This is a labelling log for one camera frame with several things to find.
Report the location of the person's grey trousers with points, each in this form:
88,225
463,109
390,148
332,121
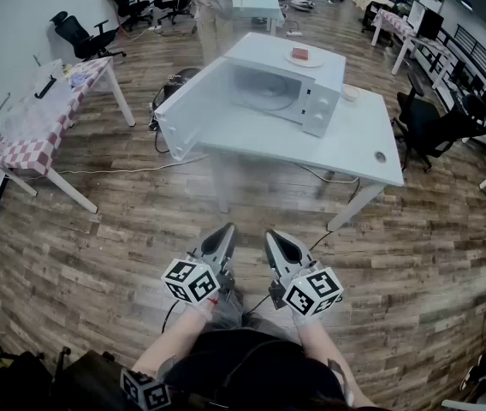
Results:
234,315

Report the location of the black backpack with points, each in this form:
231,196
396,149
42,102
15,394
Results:
84,383

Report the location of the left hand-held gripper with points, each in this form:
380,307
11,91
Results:
191,283

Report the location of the black monitor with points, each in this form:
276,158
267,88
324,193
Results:
431,24

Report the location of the red square block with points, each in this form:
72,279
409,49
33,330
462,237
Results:
300,54

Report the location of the white round plate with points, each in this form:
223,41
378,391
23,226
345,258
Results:
311,60

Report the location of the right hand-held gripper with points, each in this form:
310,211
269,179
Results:
311,291

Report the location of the black railing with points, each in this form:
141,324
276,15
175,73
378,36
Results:
474,41

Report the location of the pale purple cloth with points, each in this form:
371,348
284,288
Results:
78,80

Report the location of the person's right forearm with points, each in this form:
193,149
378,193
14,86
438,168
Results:
333,358

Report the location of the white round device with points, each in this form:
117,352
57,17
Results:
303,4

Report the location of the white box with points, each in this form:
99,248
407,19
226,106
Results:
416,15

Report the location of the small white bowl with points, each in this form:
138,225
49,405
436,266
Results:
350,93

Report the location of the white microwave oven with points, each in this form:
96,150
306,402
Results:
268,54

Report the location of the small checkered cloth table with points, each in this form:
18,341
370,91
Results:
392,22

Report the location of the black open equipment bag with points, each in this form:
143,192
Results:
179,85

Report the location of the person's left forearm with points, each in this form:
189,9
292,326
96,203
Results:
174,341

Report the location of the grey table grommet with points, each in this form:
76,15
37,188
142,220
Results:
381,156

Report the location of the white power strip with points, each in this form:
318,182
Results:
294,33

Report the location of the yellow plastic item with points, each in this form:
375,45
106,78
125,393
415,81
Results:
69,69

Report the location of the white microwave knob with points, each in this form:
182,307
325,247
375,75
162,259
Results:
319,118
323,101

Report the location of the red white checkered tablecloth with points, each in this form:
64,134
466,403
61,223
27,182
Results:
33,152

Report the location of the person's black shirt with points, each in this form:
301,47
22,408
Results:
268,379

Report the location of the beige wrist watch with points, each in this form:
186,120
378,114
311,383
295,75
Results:
307,320

